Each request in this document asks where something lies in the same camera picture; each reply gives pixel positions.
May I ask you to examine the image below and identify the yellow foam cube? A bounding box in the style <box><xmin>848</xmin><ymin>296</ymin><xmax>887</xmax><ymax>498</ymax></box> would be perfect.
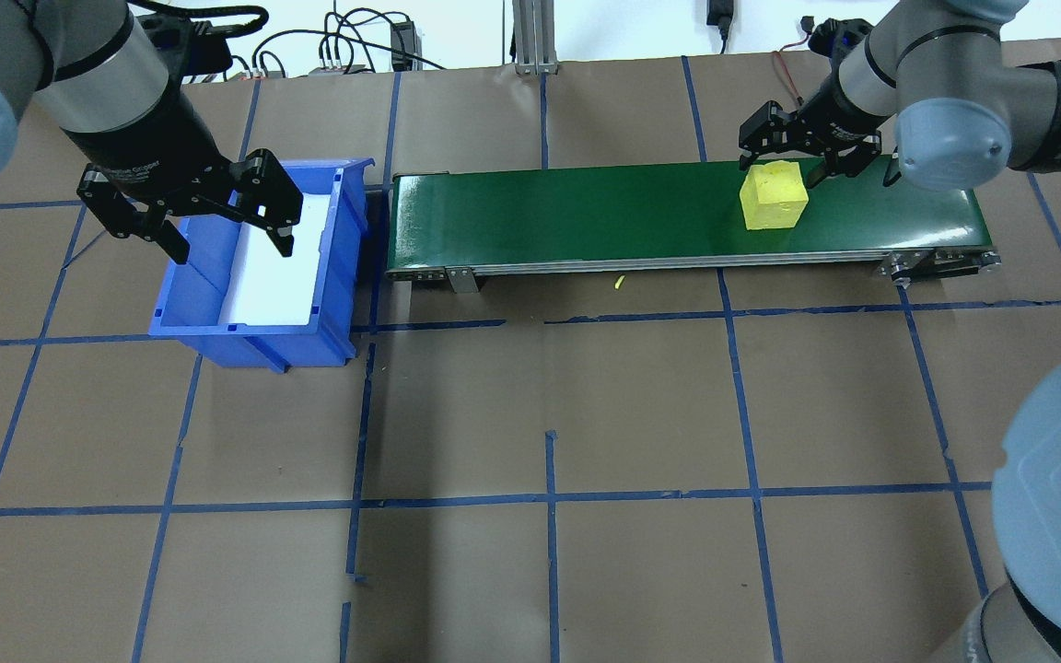
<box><xmin>739</xmin><ymin>160</ymin><xmax>810</xmax><ymax>232</ymax></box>

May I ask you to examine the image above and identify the white paper bin liner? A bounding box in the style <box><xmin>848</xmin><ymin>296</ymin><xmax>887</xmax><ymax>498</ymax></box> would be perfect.
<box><xmin>216</xmin><ymin>192</ymin><xmax>331</xmax><ymax>329</ymax></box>

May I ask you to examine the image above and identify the blue plastic storage bin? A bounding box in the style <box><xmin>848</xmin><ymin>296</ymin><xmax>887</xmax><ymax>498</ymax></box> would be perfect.
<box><xmin>148</xmin><ymin>157</ymin><xmax>377</xmax><ymax>375</ymax></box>

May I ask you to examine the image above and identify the green conveyor belt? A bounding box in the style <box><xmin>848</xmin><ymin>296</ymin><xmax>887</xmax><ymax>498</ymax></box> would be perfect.
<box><xmin>386</xmin><ymin>161</ymin><xmax>1003</xmax><ymax>296</ymax></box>

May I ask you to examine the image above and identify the white work desk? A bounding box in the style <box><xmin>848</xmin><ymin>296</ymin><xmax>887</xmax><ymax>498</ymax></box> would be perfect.
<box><xmin>217</xmin><ymin>0</ymin><xmax>826</xmax><ymax>70</ymax></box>

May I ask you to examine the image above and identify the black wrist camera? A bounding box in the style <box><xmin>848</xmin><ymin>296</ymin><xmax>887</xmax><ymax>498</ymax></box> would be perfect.
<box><xmin>130</xmin><ymin>14</ymin><xmax>237</xmax><ymax>79</ymax></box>
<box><xmin>802</xmin><ymin>17</ymin><xmax>874</xmax><ymax>61</ymax></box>

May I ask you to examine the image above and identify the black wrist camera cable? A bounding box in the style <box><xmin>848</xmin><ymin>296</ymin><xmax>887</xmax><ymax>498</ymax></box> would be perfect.
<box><xmin>130</xmin><ymin>0</ymin><xmax>271</xmax><ymax>33</ymax></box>

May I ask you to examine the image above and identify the aluminium profile post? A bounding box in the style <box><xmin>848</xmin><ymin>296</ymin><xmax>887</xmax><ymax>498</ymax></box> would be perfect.
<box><xmin>510</xmin><ymin>0</ymin><xmax>562</xmax><ymax>76</ymax></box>

